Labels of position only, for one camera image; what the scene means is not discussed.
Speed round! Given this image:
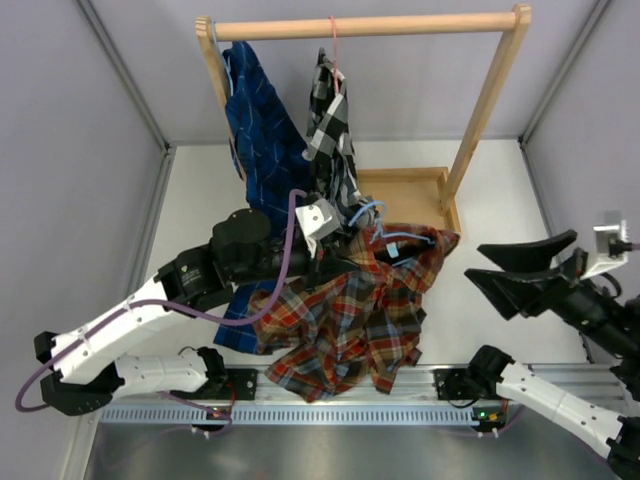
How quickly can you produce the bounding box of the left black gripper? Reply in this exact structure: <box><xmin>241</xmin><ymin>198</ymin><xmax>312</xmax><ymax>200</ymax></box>
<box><xmin>230</xmin><ymin>235</ymin><xmax>359</xmax><ymax>295</ymax></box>

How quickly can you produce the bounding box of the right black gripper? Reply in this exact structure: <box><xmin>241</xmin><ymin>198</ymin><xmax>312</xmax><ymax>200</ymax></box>
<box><xmin>462</xmin><ymin>230</ymin><xmax>639</xmax><ymax>358</ymax></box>

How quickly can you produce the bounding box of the light blue hanger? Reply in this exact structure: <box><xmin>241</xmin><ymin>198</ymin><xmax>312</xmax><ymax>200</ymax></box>
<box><xmin>212</xmin><ymin>21</ymin><xmax>234</xmax><ymax>96</ymax></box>
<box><xmin>347</xmin><ymin>200</ymin><xmax>436</xmax><ymax>266</ymax></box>

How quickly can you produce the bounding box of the red brown plaid shirt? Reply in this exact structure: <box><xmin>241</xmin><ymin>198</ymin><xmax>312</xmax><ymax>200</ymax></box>
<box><xmin>254</xmin><ymin>224</ymin><xmax>460</xmax><ymax>403</ymax></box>

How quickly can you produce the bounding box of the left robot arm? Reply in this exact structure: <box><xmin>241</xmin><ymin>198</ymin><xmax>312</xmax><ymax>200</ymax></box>
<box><xmin>34</xmin><ymin>204</ymin><xmax>356</xmax><ymax>416</ymax></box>

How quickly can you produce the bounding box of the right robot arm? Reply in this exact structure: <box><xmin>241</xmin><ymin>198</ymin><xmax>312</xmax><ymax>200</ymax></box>
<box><xmin>465</xmin><ymin>226</ymin><xmax>639</xmax><ymax>479</ymax></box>

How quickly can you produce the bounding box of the black white checked shirt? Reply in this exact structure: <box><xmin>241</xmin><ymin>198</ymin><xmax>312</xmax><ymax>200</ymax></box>
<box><xmin>304</xmin><ymin>49</ymin><xmax>378</xmax><ymax>228</ymax></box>

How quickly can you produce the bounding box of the blue plaid shirt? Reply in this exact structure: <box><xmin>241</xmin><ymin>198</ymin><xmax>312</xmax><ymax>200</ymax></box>
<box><xmin>214</xmin><ymin>40</ymin><xmax>312</xmax><ymax>357</ymax></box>

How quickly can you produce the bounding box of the wooden clothes rack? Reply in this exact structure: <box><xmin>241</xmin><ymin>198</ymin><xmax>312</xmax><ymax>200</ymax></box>
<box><xmin>195</xmin><ymin>4</ymin><xmax>532</xmax><ymax>231</ymax></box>

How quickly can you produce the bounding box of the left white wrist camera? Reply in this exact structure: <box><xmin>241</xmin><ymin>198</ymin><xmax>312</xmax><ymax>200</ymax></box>
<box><xmin>295</xmin><ymin>198</ymin><xmax>341</xmax><ymax>259</ymax></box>

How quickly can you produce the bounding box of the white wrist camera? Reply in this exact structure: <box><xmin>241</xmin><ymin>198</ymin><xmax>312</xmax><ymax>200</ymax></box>
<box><xmin>581</xmin><ymin>211</ymin><xmax>633</xmax><ymax>280</ymax></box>
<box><xmin>295</xmin><ymin>198</ymin><xmax>341</xmax><ymax>259</ymax></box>

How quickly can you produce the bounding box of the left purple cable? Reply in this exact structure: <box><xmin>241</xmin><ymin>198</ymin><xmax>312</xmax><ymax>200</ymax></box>
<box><xmin>14</xmin><ymin>188</ymin><xmax>306</xmax><ymax>436</ymax></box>

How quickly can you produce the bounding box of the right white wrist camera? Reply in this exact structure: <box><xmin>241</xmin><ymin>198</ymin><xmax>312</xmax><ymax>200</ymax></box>
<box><xmin>581</xmin><ymin>211</ymin><xmax>633</xmax><ymax>280</ymax></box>

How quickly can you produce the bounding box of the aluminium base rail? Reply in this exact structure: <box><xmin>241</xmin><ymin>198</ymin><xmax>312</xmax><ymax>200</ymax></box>
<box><xmin>112</xmin><ymin>364</ymin><xmax>624</xmax><ymax>404</ymax></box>

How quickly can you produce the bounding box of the pink wire hanger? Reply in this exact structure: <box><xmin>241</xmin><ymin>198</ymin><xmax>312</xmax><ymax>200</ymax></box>
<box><xmin>328</xmin><ymin>15</ymin><xmax>346</xmax><ymax>97</ymax></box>

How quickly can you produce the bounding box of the white slotted cable duct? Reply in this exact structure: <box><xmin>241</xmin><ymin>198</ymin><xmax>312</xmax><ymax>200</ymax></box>
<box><xmin>100</xmin><ymin>404</ymin><xmax>479</xmax><ymax>427</ymax></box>

